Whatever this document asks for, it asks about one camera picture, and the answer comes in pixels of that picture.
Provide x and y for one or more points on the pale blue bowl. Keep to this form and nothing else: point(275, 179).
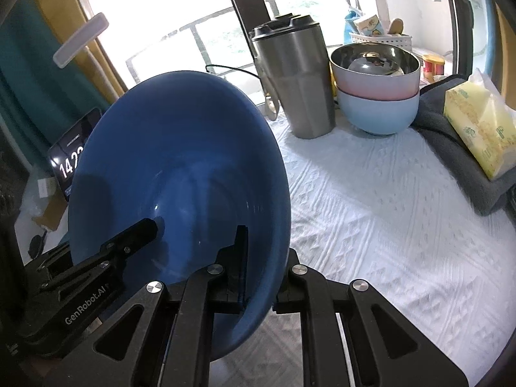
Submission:
point(375, 115)

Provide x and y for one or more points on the clear plastic bag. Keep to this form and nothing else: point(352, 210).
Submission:
point(30, 207)

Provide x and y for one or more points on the wooden utensil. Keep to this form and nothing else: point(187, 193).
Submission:
point(396, 27)

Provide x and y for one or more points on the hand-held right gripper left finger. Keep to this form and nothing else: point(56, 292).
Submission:
point(240, 270)

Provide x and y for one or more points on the balcony railing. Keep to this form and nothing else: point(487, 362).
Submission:
point(198, 42)

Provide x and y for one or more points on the blue snack bag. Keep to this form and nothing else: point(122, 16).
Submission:
point(350, 24)

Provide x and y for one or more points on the teal curtain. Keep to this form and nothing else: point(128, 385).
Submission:
point(24, 88)

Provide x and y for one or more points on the black tablet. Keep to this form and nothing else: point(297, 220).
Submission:
point(68, 157)

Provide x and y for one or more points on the white desk lamp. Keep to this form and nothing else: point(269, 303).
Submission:
point(80, 40)

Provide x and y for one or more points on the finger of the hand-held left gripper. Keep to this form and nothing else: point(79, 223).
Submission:
point(133, 236)

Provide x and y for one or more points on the dark blue bowl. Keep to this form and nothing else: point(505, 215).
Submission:
point(169, 161)

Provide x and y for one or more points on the white textured tablecloth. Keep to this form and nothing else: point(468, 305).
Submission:
point(383, 229)

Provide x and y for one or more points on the red can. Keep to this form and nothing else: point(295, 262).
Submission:
point(433, 67)

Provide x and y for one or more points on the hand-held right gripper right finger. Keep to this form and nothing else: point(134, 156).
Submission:
point(288, 294)

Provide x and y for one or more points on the yellow tissue pack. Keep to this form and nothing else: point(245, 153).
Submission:
point(479, 129)

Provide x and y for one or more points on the black round device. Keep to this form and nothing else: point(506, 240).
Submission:
point(37, 246)

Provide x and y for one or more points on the stainless steel tumbler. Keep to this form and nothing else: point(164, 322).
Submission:
point(298, 88)

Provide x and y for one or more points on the white plastic basket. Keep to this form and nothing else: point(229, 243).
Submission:
point(383, 43)

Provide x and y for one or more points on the pink steel bowl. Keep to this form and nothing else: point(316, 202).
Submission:
point(375, 86)

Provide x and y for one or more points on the cardboard box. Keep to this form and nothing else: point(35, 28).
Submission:
point(52, 215)

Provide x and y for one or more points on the grey towel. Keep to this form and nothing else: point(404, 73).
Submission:
point(451, 149)

